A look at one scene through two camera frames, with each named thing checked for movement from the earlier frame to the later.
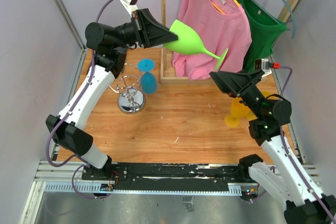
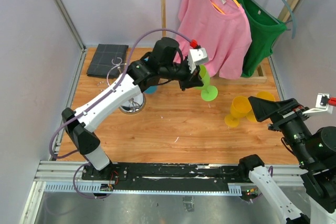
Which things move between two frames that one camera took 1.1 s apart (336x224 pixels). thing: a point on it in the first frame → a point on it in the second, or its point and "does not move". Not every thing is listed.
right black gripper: x=237 y=83 → x=283 y=109
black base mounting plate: x=156 y=177 does not move
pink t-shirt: x=219 y=23 does not move
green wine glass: x=189 y=42 → x=208 y=93
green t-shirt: x=265 y=27 does not move
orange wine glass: x=238 y=109 does not move
